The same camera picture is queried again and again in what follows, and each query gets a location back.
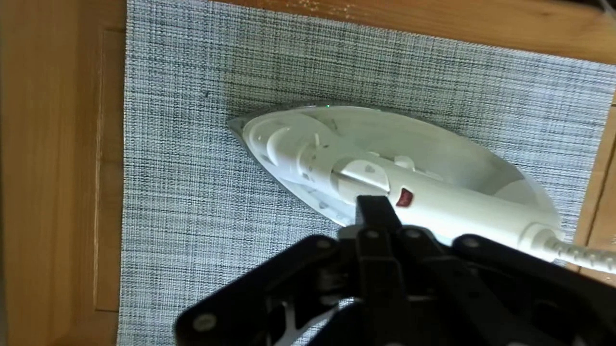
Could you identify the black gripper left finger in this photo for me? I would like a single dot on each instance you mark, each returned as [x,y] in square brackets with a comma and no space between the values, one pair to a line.
[277,299]

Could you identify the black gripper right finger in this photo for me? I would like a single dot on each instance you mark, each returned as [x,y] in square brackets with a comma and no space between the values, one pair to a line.
[554,303]

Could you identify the white steam iron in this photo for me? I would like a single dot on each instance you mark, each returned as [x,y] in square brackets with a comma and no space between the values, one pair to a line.
[327,155]

